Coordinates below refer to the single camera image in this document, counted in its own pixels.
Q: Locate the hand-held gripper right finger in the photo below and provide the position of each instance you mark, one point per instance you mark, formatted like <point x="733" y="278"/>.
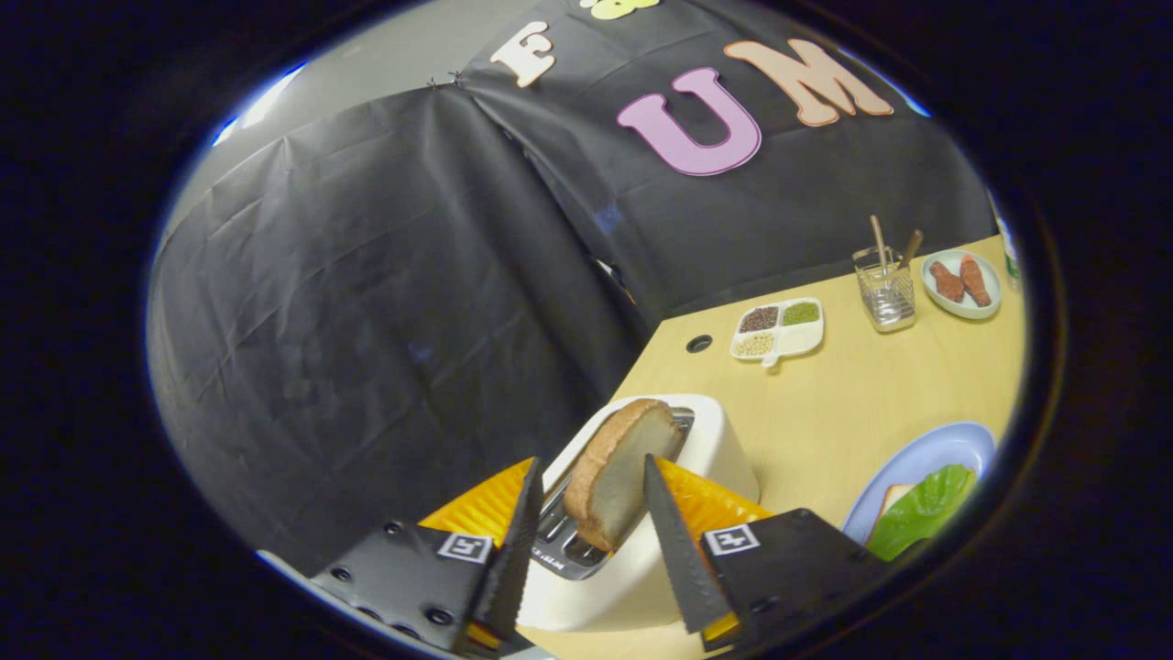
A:
<point x="683" y="559"/>

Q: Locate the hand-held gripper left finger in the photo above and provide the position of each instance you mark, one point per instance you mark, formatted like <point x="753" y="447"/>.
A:
<point x="518" y="559"/>

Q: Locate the brown-crust bread slice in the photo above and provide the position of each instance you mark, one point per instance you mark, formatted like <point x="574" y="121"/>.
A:
<point x="614" y="477"/>

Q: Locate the green lettuce leaf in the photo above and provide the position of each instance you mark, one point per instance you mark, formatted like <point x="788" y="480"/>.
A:
<point x="926" y="509"/>

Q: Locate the white toaster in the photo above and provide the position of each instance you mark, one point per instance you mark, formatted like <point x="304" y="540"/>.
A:
<point x="724" y="449"/>

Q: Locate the bread slice under ham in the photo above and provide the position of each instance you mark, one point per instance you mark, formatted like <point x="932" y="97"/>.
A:
<point x="893" y="500"/>

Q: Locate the white divided condiment dish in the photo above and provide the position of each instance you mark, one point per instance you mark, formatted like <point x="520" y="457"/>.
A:
<point x="802" y="341"/>

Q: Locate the blue round plate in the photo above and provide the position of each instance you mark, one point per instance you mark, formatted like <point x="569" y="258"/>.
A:
<point x="926" y="445"/>

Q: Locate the black backdrop cloth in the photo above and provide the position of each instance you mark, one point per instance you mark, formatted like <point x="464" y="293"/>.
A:
<point x="367" y="275"/>

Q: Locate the clear utensil holder cup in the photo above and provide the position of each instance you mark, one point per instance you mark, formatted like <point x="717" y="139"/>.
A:
<point x="884" y="298"/>

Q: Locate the pale green oval plate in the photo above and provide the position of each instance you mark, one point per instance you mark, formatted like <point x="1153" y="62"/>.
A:
<point x="953" y="312"/>

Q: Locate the wooden stick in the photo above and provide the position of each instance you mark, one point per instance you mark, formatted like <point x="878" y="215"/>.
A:
<point x="910" y="248"/>
<point x="879" y="243"/>

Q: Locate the brown meat patty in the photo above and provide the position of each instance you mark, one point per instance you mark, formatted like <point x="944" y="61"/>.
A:
<point x="947" y="282"/>
<point x="975" y="280"/>

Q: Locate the clear water bottle green cap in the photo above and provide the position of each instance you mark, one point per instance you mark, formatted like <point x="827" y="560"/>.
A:
<point x="1010" y="261"/>

